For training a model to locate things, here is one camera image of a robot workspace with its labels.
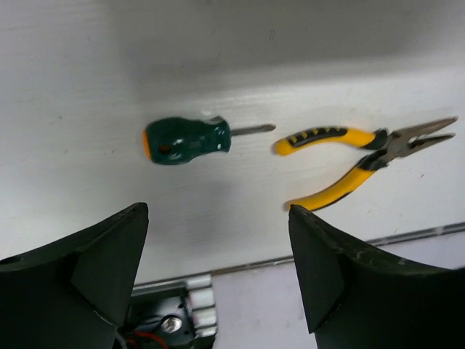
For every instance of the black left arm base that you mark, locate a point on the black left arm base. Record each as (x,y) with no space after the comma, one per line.
(175,313)

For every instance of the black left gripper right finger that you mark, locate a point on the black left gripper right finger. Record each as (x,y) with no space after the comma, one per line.
(356,295)

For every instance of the green stubby screwdriver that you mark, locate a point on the green stubby screwdriver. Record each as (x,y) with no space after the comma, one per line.
(176,140)

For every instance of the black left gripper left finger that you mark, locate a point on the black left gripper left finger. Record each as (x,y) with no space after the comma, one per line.
(74,292)

